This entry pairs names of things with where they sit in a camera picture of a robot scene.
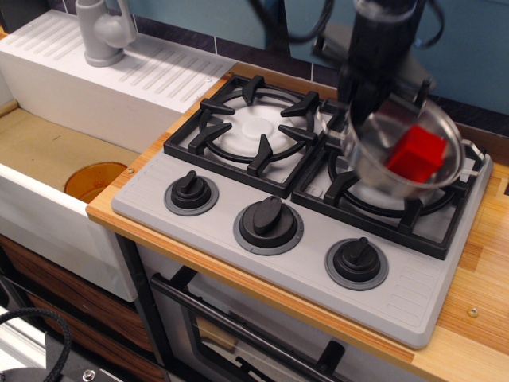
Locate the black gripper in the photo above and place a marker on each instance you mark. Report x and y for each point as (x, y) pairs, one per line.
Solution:
(374, 60)

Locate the stainless steel pan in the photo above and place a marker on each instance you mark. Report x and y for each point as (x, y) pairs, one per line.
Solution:
(384, 128)

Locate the red cube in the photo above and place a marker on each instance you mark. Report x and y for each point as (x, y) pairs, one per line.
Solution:
(418, 155)

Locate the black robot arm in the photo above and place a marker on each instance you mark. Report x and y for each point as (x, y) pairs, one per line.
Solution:
(385, 12)

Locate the grey toy stove top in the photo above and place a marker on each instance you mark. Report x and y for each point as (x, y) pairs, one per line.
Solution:
(404, 307)

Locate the black middle stove knob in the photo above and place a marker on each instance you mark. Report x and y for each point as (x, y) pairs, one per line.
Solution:
(269, 227)

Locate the black stove knob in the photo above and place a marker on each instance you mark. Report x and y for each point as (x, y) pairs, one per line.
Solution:
(191, 195)
(356, 264)
(269, 227)

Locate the black right stove knob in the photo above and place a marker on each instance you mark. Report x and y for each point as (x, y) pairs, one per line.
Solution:
(356, 264)

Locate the black left stove knob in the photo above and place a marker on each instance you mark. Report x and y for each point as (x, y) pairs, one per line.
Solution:
(191, 195)

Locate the black left burner grate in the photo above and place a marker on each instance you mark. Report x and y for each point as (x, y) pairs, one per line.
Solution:
(254, 133)

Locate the black burner grate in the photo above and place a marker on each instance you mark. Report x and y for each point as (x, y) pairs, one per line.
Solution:
(427, 224)
(254, 133)

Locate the black right burner grate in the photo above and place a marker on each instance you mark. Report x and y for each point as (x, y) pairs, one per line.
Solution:
(427, 224)

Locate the grey toy faucet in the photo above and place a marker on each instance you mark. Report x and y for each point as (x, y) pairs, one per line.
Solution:
(105, 36)

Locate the white toy sink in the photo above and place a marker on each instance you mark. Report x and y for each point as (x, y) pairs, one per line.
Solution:
(60, 114)

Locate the wooden drawer front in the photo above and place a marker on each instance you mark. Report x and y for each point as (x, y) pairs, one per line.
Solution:
(103, 326)

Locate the oven door with handle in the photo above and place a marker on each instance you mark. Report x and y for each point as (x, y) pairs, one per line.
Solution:
(229, 336)

